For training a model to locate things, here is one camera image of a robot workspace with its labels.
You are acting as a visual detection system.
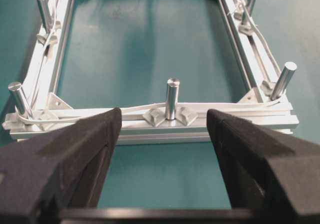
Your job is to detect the white ethernet cable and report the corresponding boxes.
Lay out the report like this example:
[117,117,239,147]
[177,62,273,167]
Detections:
[13,0,288,126]

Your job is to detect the silver pin corner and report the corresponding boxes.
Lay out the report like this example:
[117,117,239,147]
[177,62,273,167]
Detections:
[8,81,34,119]
[270,61,297,101]

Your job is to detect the silver pin left rail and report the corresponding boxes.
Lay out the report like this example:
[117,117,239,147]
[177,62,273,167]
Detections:
[37,0,54,35]

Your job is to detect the silver pin centre front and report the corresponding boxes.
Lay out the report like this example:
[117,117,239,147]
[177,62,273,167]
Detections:
[165,78,180,120]

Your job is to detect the aluminium extrusion frame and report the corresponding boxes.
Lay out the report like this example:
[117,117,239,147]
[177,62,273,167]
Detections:
[2,0,299,145]

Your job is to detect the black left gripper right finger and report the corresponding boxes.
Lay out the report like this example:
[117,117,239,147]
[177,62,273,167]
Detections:
[206,109,320,224]

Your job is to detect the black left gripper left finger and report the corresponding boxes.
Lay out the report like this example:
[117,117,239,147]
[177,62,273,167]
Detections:
[0,108,122,224]

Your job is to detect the silver pin mid rail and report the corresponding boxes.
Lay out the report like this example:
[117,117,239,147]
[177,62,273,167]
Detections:
[241,0,256,25]

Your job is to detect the silver pin front left corner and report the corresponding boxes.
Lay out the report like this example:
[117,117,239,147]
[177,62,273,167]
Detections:
[8,81,34,119]

